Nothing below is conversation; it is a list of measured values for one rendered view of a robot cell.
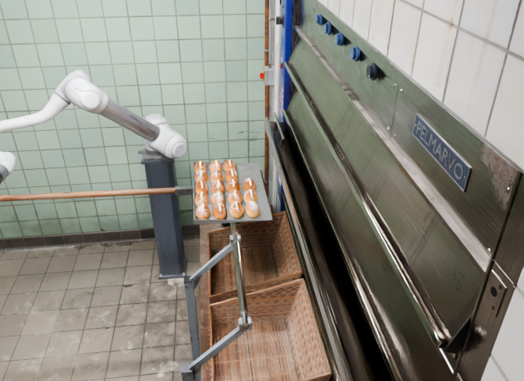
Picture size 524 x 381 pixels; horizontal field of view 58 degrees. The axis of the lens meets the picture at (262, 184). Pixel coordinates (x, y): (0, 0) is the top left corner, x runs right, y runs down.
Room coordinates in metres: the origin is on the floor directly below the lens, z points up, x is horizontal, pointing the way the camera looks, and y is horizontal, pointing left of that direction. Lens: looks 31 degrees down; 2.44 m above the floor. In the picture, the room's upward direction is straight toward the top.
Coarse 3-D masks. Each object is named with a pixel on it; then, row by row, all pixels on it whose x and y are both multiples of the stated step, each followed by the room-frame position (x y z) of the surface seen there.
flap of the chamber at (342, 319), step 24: (288, 144) 2.09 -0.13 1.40; (288, 168) 1.84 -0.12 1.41; (312, 192) 1.65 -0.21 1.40; (312, 216) 1.48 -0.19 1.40; (312, 240) 1.32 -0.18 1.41; (336, 264) 1.20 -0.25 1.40; (336, 288) 1.08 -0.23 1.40; (336, 312) 0.98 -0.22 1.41; (360, 312) 0.99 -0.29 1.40; (360, 336) 0.90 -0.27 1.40; (336, 360) 0.82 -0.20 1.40; (360, 360) 0.82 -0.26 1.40
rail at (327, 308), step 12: (264, 120) 2.36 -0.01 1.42; (276, 144) 2.03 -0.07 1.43; (276, 156) 1.93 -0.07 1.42; (288, 180) 1.69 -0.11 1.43; (288, 192) 1.61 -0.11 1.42; (300, 216) 1.44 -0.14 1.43; (300, 228) 1.36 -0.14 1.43; (312, 252) 1.22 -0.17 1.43; (312, 264) 1.16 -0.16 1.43; (324, 288) 1.06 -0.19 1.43; (324, 300) 1.00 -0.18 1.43; (336, 324) 0.91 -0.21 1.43; (336, 336) 0.87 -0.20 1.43; (336, 348) 0.84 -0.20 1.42; (348, 360) 0.80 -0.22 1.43; (348, 372) 0.76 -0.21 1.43
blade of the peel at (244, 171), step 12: (240, 168) 2.25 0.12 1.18; (252, 168) 2.25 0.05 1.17; (240, 180) 2.13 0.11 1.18; (228, 192) 2.00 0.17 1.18; (240, 192) 2.00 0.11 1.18; (264, 192) 2.01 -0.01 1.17; (228, 204) 1.89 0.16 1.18; (264, 204) 1.90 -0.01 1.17; (228, 216) 1.80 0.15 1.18; (264, 216) 1.80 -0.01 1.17
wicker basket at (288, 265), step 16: (240, 224) 2.28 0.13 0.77; (256, 224) 2.30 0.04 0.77; (272, 224) 2.31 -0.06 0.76; (288, 224) 2.18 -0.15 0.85; (208, 240) 2.19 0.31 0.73; (224, 240) 2.27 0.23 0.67; (256, 240) 2.30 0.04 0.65; (272, 240) 2.31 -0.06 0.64; (288, 240) 2.10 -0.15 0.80; (208, 256) 2.04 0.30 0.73; (256, 256) 2.21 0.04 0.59; (272, 256) 2.21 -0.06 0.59; (288, 256) 2.02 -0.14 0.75; (208, 272) 1.91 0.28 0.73; (224, 272) 2.07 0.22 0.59; (256, 272) 2.07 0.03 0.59; (272, 272) 2.08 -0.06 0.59; (288, 272) 1.93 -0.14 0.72; (208, 288) 1.79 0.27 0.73; (224, 288) 1.94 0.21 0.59; (256, 288) 1.76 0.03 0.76; (288, 288) 1.77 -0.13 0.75
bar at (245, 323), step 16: (240, 240) 1.64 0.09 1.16; (224, 256) 1.63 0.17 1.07; (240, 256) 1.52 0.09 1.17; (240, 272) 1.42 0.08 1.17; (192, 288) 1.60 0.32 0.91; (240, 288) 1.32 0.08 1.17; (192, 304) 1.60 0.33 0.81; (240, 304) 1.25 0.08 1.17; (192, 320) 1.60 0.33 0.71; (240, 320) 1.17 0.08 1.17; (192, 336) 1.60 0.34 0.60; (192, 352) 1.60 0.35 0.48; (208, 352) 1.15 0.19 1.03; (192, 368) 1.14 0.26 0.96
